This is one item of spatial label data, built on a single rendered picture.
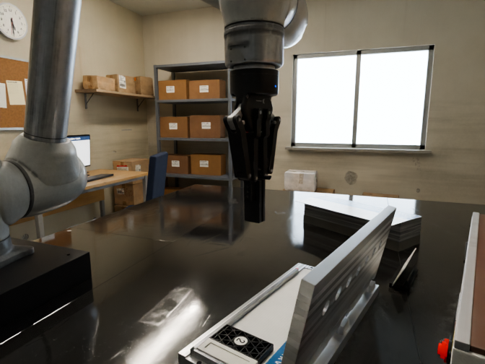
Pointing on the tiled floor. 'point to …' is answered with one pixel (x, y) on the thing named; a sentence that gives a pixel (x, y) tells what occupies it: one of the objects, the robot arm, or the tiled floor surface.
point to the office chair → (156, 175)
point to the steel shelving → (193, 103)
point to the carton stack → (125, 197)
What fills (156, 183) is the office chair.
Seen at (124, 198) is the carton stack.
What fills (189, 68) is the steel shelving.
